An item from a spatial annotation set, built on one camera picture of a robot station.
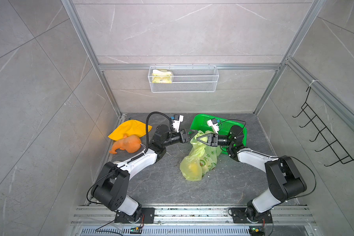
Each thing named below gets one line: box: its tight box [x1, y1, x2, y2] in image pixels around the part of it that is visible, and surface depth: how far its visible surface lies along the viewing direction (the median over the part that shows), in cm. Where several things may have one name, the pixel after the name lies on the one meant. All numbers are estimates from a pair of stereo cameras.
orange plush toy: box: [109, 133, 142, 154], surface depth 97 cm
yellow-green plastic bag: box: [179, 130, 222, 182], surface depth 80 cm
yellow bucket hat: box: [107, 119, 153, 141], surface depth 109 cm
